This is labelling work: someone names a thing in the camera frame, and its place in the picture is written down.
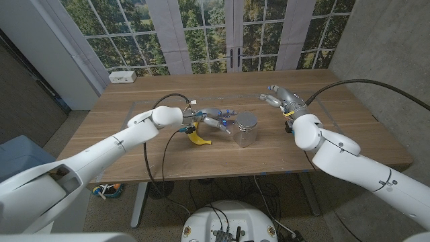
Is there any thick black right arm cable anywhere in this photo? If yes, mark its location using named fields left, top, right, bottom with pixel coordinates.
left=304, top=79, right=430, bottom=112

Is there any black round floor fan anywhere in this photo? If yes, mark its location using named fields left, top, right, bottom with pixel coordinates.
left=146, top=181, right=175, bottom=200

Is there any printed window backdrop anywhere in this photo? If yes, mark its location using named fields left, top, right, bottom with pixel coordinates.
left=60, top=0, right=357, bottom=77

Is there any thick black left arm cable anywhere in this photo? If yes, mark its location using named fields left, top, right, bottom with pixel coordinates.
left=142, top=93, right=192, bottom=216

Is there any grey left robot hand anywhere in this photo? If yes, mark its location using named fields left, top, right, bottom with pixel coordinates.
left=182, top=106, right=239, bottom=135

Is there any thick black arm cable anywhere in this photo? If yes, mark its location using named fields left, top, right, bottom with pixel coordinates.
left=142, top=93, right=192, bottom=216
left=304, top=79, right=430, bottom=112

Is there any colourful sneaker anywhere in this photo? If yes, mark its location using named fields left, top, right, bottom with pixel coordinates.
left=92, top=183, right=124, bottom=200

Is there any white table leg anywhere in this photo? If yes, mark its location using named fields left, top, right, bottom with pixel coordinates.
left=130, top=181, right=148, bottom=229

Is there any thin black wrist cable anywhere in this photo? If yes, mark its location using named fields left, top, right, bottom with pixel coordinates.
left=303, top=150, right=364, bottom=242
left=161, top=130, right=182, bottom=202

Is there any blue grey storage bin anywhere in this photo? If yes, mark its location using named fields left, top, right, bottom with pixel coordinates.
left=0, top=134, right=57, bottom=184

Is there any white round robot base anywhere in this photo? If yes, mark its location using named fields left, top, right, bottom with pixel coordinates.
left=180, top=200, right=279, bottom=242

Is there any yellow toy banana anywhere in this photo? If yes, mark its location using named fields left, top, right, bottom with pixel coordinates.
left=187, top=121, right=212, bottom=147

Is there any white floor cable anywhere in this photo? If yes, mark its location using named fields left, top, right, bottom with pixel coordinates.
left=252, top=175, right=298, bottom=238

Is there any white power outlet box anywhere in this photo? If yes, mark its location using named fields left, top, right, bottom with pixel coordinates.
left=108, top=70, right=138, bottom=84

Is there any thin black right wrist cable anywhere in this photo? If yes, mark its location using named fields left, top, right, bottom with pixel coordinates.
left=303, top=150, right=364, bottom=242

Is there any black floor cable tangle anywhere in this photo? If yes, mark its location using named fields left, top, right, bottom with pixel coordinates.
left=187, top=174, right=282, bottom=216

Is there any white robot torso edge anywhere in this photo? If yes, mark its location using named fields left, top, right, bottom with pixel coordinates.
left=0, top=232, right=137, bottom=242

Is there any thin black left wrist cable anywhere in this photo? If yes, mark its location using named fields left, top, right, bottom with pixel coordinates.
left=161, top=130, right=182, bottom=202

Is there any clear plastic jar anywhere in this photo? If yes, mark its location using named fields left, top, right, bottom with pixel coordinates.
left=233, top=122, right=259, bottom=149

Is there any grey table leg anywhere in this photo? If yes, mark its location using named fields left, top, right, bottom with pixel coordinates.
left=297, top=171, right=323, bottom=217

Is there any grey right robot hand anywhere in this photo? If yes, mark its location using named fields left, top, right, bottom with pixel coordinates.
left=258, top=84, right=312, bottom=119

